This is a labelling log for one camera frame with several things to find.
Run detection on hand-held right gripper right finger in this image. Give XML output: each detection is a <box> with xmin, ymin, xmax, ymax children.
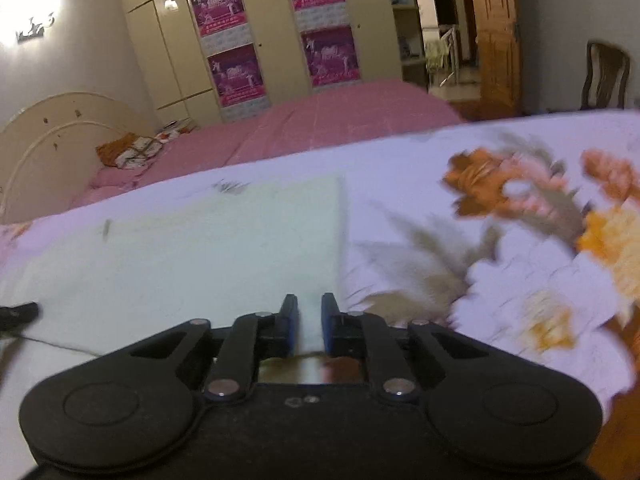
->
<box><xmin>321</xmin><ymin>292</ymin><xmax>489</xmax><ymax>406</ymax></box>

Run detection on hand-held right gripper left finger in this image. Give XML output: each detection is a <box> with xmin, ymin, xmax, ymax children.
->
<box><xmin>131</xmin><ymin>294</ymin><xmax>300</xmax><ymax>404</ymax></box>

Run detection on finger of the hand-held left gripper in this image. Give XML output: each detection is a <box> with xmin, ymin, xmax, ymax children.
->
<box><xmin>0</xmin><ymin>301</ymin><xmax>40</xmax><ymax>327</ymax></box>

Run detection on white cloth garment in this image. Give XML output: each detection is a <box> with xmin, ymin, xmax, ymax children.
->
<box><xmin>20</xmin><ymin>172</ymin><xmax>352</xmax><ymax>361</ymax></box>

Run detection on floral printed blanket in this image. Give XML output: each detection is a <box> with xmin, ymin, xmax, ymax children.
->
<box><xmin>0</xmin><ymin>107</ymin><xmax>640</xmax><ymax>480</ymax></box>

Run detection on cream arched headboard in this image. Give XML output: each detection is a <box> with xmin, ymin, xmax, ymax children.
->
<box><xmin>0</xmin><ymin>91</ymin><xmax>161</xmax><ymax>224</ymax></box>

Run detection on orange cloth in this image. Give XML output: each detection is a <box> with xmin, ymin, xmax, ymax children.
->
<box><xmin>96</xmin><ymin>132</ymin><xmax>139</xmax><ymax>169</ymax></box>

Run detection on orange and white pillows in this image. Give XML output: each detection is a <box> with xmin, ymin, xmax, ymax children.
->
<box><xmin>115</xmin><ymin>136</ymin><xmax>164</xmax><ymax>170</ymax></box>

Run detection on pink bedspread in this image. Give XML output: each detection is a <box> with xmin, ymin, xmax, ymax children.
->
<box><xmin>70</xmin><ymin>77</ymin><xmax>466</xmax><ymax>208</ymax></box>

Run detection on beige wardrobe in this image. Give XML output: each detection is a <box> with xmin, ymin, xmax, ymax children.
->
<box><xmin>111</xmin><ymin>0</ymin><xmax>404</xmax><ymax>123</ymax></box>

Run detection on open white shelf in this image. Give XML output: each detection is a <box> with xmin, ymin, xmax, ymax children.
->
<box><xmin>382</xmin><ymin>0</ymin><xmax>432</xmax><ymax>92</ymax></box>

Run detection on wooden door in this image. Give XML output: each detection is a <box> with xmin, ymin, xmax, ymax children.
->
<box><xmin>465</xmin><ymin>0</ymin><xmax>524</xmax><ymax>121</ymax></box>

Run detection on dark wooden chair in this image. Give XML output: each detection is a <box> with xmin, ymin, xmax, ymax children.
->
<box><xmin>580</xmin><ymin>40</ymin><xmax>632</xmax><ymax>111</ymax></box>

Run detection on wall lamp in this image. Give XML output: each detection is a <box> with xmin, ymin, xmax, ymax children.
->
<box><xmin>15</xmin><ymin>10</ymin><xmax>56</xmax><ymax>44</ymax></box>

